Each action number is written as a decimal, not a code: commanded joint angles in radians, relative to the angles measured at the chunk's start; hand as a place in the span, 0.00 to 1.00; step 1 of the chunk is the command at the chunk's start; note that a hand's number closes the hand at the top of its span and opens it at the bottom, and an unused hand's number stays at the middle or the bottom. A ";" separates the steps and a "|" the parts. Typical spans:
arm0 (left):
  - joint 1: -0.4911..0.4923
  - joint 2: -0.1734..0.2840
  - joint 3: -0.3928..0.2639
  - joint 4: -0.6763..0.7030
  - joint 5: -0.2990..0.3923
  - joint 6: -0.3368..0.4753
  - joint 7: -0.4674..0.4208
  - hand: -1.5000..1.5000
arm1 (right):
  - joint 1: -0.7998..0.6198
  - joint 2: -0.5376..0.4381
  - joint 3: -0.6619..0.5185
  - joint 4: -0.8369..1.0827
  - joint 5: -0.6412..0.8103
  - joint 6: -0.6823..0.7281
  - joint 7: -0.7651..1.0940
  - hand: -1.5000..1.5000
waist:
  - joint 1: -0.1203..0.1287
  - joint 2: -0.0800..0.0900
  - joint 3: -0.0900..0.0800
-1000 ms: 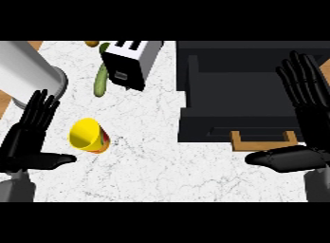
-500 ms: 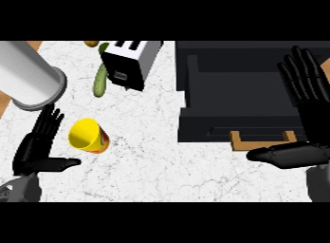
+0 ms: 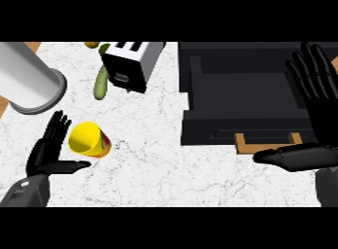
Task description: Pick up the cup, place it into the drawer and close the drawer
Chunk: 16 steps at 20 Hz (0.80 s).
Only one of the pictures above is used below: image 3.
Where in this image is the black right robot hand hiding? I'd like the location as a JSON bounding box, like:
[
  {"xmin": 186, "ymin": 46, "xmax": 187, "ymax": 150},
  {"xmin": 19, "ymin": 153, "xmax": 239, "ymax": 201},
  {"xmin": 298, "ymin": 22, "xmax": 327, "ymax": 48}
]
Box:
[{"xmin": 253, "ymin": 42, "xmax": 338, "ymax": 173}]

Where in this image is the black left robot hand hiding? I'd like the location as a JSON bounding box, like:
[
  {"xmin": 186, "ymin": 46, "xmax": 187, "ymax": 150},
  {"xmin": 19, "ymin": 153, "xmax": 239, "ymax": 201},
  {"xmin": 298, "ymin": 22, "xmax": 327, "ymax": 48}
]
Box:
[{"xmin": 27, "ymin": 110, "xmax": 93, "ymax": 178}]

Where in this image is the yellow cup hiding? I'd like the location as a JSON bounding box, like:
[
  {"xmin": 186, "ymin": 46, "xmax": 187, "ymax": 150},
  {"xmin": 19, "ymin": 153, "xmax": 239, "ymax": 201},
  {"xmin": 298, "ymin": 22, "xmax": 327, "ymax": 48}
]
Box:
[{"xmin": 68, "ymin": 121, "xmax": 114, "ymax": 160}]

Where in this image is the dark grey open drawer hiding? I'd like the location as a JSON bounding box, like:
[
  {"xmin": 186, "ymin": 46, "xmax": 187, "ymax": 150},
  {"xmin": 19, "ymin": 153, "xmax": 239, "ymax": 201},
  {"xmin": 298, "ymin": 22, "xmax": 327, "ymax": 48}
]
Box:
[{"xmin": 178, "ymin": 42, "xmax": 338, "ymax": 147}]

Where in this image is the green cucumber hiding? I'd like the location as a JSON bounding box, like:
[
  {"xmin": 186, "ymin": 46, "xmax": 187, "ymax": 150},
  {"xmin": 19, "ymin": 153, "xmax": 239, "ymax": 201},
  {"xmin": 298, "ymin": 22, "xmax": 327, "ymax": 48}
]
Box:
[{"xmin": 93, "ymin": 44, "xmax": 112, "ymax": 101}]

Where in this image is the black and white toaster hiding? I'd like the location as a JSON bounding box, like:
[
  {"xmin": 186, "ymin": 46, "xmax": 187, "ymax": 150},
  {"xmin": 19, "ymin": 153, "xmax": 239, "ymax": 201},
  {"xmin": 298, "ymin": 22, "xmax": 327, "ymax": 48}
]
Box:
[{"xmin": 100, "ymin": 42, "xmax": 168, "ymax": 94}]

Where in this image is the wooden drawer handle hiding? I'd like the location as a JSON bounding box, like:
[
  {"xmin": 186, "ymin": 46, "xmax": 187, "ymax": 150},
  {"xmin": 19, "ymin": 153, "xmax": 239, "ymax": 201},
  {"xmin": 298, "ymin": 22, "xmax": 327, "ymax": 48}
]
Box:
[{"xmin": 234, "ymin": 131, "xmax": 305, "ymax": 156}]

